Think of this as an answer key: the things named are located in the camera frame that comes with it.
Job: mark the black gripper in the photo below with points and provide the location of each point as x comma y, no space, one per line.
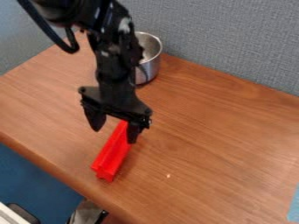
114,98

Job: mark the red star-shaped bar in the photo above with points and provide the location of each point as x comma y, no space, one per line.
113,154

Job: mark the stainless steel pot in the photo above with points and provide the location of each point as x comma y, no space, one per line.
150,64

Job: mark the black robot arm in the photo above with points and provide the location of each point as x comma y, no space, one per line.
106,21

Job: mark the white object bottom left corner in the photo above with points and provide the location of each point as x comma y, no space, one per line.
10,217

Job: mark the grey chair part below table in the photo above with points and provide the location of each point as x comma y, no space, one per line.
87,214

